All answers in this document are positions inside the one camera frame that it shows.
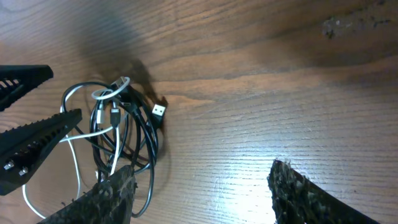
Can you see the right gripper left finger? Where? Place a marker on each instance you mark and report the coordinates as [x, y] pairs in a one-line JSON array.
[[109, 201]]

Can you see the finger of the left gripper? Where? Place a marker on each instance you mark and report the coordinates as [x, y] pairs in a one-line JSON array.
[[18, 80], [24, 149]]

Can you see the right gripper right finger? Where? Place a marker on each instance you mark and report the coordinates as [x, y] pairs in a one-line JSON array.
[[295, 199]]

